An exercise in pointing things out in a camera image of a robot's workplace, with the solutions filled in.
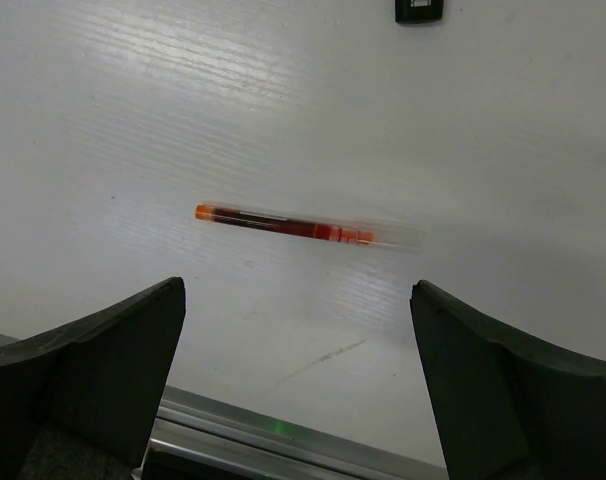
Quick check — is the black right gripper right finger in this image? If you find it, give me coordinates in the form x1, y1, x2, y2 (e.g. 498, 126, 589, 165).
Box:
410, 280, 606, 479

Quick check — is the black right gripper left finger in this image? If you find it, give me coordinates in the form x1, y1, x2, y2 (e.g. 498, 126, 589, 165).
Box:
0, 277, 186, 479

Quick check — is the black highlighter end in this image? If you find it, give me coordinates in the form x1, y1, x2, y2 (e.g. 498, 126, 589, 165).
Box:
395, 0, 445, 25

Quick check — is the aluminium table rail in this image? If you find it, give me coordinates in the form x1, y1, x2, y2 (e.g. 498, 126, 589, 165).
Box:
146, 387, 448, 479

